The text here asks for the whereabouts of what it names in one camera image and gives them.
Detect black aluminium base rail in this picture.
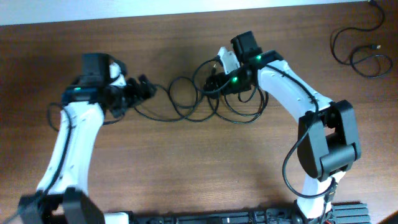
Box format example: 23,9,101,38
104,203,371,224

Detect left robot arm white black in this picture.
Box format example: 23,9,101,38
18,53,156,223

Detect black usb cable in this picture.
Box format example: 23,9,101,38
329,0,394,79
206,85,269,124
133,63,220,123

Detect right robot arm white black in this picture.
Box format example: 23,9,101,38
203,31,362,223

